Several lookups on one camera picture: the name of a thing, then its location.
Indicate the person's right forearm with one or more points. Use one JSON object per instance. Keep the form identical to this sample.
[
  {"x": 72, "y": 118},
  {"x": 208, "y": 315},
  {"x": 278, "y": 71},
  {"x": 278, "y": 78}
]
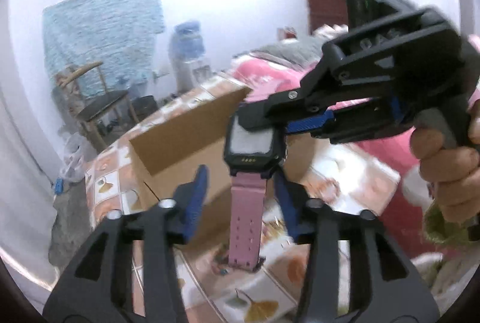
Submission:
[{"x": 440, "y": 229}]

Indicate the leaf and flower patterned tablecloth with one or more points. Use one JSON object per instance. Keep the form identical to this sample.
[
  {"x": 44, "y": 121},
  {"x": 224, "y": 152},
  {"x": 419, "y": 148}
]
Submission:
[{"x": 262, "y": 304}]

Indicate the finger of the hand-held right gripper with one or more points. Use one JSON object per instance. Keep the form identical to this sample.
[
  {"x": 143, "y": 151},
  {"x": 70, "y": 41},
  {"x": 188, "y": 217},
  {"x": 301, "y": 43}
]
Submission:
[
  {"x": 307, "y": 122},
  {"x": 262, "y": 113}
]

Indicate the wooden chair with dark seat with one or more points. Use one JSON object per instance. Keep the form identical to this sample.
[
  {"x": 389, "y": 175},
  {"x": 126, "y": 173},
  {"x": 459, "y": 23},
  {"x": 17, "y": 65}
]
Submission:
[{"x": 101, "y": 105}]

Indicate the white water dispenser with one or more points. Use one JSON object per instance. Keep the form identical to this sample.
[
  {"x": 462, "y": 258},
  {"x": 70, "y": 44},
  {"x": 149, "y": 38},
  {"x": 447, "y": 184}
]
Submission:
[{"x": 189, "y": 75}]

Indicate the person's right hand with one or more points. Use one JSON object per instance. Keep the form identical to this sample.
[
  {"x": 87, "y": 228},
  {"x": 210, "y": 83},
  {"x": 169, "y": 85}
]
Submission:
[{"x": 450, "y": 173}]

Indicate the small blue object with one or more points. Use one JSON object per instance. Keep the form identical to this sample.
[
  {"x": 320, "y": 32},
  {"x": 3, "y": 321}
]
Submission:
[{"x": 58, "y": 187}]

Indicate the pink and black smartwatch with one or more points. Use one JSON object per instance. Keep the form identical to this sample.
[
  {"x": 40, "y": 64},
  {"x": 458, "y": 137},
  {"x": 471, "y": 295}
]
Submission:
[{"x": 245, "y": 218}]

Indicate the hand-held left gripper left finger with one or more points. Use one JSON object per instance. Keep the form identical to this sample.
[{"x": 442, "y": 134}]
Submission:
[{"x": 195, "y": 203}]

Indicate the black trash bin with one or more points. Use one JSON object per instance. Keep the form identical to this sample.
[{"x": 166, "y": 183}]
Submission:
[{"x": 144, "y": 108}]

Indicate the pink blanket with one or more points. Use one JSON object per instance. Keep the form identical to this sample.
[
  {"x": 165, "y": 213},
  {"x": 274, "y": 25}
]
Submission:
[{"x": 378, "y": 158}]

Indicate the blue patterned wall cloth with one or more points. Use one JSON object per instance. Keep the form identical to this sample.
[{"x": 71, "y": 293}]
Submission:
[{"x": 101, "y": 23}]

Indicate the grey blanket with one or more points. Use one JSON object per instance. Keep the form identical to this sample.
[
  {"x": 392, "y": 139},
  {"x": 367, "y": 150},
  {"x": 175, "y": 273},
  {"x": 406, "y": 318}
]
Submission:
[{"x": 292, "y": 49}]

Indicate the brown cardboard box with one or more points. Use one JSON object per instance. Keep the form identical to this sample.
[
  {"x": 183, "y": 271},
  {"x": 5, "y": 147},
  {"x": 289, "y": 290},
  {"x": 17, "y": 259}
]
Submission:
[{"x": 180, "y": 143}]

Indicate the clear plastic bags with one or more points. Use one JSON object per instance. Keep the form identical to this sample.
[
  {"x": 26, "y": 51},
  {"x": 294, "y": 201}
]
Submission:
[{"x": 75, "y": 158}]

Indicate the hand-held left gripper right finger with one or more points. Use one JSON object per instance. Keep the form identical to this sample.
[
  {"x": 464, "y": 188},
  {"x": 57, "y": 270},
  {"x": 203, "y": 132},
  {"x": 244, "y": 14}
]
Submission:
[{"x": 285, "y": 195}]

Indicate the blue water dispenser bottle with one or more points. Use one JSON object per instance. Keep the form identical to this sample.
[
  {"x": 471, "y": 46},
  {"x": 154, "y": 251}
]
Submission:
[{"x": 186, "y": 42}]

